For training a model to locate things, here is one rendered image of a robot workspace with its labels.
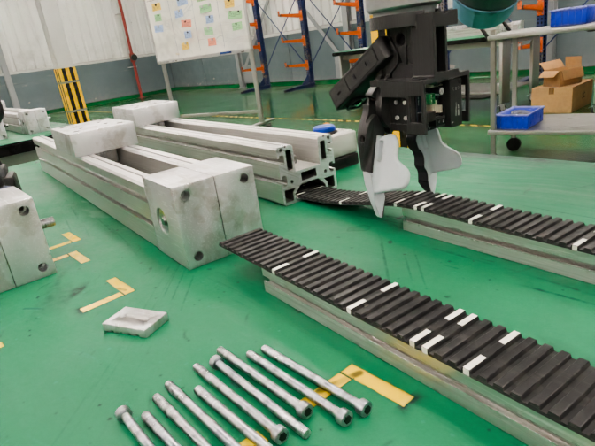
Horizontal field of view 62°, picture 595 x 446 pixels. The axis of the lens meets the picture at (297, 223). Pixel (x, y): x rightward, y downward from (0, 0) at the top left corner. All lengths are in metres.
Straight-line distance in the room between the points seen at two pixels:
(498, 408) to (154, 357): 0.25
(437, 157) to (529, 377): 0.35
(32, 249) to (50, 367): 0.22
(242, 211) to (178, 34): 6.24
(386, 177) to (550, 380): 0.30
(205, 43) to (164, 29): 0.66
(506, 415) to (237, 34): 6.03
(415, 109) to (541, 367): 0.30
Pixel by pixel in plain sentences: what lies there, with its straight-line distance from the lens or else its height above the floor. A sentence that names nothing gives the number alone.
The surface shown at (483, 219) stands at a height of 0.81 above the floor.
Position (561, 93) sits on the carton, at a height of 0.19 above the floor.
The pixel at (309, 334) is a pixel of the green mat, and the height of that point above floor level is 0.78.
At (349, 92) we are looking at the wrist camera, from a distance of 0.59.
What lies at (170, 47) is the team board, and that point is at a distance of 6.89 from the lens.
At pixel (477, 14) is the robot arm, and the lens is 0.67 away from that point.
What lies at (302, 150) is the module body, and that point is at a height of 0.84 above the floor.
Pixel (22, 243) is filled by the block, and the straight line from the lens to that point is 0.64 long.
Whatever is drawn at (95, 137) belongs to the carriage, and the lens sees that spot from 0.93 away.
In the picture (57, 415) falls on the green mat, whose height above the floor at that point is 0.78.
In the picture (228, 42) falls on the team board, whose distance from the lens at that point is 6.31.
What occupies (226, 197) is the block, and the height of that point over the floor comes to 0.85.
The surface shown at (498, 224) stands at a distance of 0.51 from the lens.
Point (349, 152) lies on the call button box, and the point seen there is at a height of 0.80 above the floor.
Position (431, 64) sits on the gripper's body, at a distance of 0.51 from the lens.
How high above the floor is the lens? 1.00
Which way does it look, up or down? 20 degrees down
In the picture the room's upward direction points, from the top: 8 degrees counter-clockwise
